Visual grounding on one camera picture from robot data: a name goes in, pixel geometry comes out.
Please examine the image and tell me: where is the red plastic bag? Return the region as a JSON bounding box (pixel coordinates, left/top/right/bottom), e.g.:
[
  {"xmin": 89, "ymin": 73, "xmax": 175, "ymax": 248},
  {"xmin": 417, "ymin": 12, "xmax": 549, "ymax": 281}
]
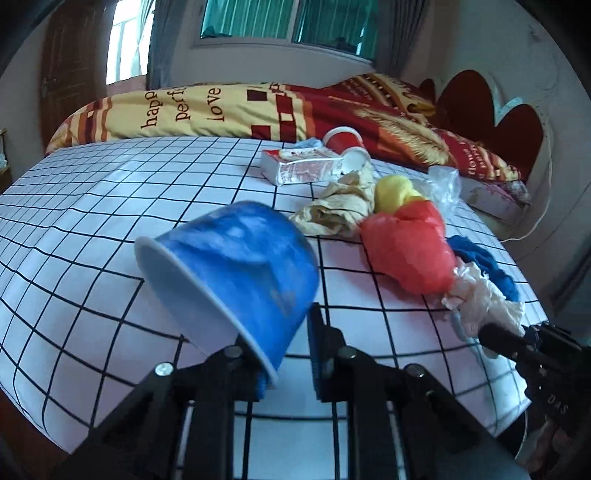
[{"xmin": 360, "ymin": 200, "xmax": 458, "ymax": 296}]

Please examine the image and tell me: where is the small bright window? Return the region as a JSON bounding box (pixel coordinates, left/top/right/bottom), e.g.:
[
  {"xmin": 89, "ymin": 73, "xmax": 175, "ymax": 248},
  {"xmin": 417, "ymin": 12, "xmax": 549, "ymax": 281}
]
[{"xmin": 105, "ymin": 0, "xmax": 155, "ymax": 86}]

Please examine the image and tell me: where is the grey curtain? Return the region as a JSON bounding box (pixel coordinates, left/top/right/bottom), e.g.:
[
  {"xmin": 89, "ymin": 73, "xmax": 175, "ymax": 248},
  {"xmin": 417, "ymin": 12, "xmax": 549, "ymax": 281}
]
[
  {"xmin": 148, "ymin": 0, "xmax": 206, "ymax": 90},
  {"xmin": 369, "ymin": 0, "xmax": 437, "ymax": 88}
]

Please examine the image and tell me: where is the white cable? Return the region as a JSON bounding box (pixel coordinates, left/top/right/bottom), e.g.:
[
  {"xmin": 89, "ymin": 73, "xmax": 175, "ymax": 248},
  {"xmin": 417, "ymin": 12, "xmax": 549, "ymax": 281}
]
[{"xmin": 502, "ymin": 138, "xmax": 555, "ymax": 243}]

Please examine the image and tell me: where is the yellow plastic bag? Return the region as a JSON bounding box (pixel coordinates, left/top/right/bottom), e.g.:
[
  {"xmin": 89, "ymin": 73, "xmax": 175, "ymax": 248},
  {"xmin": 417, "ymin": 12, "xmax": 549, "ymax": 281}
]
[{"xmin": 374, "ymin": 174, "xmax": 428, "ymax": 214}]

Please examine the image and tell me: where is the beige crumpled paper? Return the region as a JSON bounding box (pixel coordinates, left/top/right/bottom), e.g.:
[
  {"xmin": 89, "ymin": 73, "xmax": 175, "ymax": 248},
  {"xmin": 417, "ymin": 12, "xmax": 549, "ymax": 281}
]
[{"xmin": 288, "ymin": 164, "xmax": 376, "ymax": 237}]

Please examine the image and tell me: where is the blue paper bowl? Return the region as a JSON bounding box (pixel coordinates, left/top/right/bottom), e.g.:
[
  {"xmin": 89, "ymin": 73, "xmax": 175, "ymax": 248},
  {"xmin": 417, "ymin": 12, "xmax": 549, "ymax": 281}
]
[{"xmin": 134, "ymin": 200, "xmax": 320, "ymax": 386}]

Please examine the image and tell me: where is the clear plastic bag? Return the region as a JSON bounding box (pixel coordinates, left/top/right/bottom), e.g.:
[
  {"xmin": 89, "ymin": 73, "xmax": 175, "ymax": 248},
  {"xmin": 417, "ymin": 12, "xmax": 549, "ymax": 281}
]
[{"xmin": 416, "ymin": 166, "xmax": 463, "ymax": 217}]

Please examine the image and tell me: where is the blue cloth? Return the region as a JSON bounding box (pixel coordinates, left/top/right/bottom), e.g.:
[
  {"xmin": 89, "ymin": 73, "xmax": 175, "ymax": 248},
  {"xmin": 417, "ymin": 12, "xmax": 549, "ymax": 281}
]
[{"xmin": 447, "ymin": 234, "xmax": 520, "ymax": 303}]

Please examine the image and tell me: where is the red heart-shaped headboard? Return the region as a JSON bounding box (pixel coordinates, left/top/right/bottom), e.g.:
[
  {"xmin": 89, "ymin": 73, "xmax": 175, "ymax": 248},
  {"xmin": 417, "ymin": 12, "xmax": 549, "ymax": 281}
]
[{"xmin": 418, "ymin": 69, "xmax": 555, "ymax": 185}]

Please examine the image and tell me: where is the white checkered table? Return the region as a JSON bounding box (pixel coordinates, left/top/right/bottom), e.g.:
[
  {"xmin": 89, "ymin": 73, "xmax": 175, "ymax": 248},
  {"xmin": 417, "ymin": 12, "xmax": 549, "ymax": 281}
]
[{"xmin": 0, "ymin": 135, "xmax": 550, "ymax": 455}]

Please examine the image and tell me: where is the white plastic bag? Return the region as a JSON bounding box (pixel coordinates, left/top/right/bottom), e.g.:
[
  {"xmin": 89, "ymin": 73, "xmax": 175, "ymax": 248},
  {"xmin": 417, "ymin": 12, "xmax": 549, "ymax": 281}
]
[{"xmin": 441, "ymin": 258, "xmax": 526, "ymax": 342}]

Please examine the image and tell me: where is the brown wooden door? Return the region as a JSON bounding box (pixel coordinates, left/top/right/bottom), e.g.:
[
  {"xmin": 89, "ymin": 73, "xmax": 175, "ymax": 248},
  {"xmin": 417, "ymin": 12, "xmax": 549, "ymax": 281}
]
[{"xmin": 39, "ymin": 0, "xmax": 116, "ymax": 153}]

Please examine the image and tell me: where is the red paper cup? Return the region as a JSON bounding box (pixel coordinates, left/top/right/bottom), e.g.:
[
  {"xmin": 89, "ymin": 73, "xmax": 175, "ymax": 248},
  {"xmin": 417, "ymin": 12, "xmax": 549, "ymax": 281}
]
[{"xmin": 322, "ymin": 127, "xmax": 370, "ymax": 155}]

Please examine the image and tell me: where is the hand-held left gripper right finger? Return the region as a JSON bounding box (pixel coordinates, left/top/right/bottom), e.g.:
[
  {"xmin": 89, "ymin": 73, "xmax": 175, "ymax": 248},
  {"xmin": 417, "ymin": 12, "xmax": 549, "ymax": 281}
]
[{"xmin": 307, "ymin": 302, "xmax": 532, "ymax": 480}]

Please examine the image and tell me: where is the large green-glass window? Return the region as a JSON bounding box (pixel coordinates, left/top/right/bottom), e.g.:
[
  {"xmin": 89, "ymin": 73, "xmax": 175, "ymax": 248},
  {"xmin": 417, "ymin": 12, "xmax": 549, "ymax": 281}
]
[{"xmin": 198, "ymin": 0, "xmax": 379, "ymax": 61}]

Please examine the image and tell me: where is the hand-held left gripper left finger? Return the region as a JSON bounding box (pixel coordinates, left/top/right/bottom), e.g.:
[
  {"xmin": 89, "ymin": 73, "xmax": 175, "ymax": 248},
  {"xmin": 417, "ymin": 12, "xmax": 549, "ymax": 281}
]
[{"xmin": 51, "ymin": 345, "xmax": 269, "ymax": 480}]

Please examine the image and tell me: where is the red and yellow printed blanket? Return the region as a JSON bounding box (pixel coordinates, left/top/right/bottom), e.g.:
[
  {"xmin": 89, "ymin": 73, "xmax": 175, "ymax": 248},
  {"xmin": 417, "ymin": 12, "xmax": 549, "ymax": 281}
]
[{"xmin": 45, "ymin": 73, "xmax": 522, "ymax": 183}]

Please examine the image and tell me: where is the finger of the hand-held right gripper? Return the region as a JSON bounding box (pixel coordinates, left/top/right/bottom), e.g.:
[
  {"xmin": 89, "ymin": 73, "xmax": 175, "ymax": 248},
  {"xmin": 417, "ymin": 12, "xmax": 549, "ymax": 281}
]
[
  {"xmin": 478, "ymin": 323, "xmax": 532, "ymax": 364},
  {"xmin": 522, "ymin": 322, "xmax": 578, "ymax": 352}
]

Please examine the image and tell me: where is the white paper cup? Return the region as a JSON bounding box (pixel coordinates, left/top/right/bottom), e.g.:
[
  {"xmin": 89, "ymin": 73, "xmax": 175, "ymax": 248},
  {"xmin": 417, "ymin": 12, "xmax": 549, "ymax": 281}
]
[{"xmin": 339, "ymin": 147, "xmax": 372, "ymax": 175}]

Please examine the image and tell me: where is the red and white carton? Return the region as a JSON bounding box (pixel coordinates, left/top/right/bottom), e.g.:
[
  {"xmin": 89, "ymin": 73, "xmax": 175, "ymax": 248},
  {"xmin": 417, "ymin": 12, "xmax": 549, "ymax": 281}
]
[{"xmin": 261, "ymin": 148, "xmax": 345, "ymax": 186}]

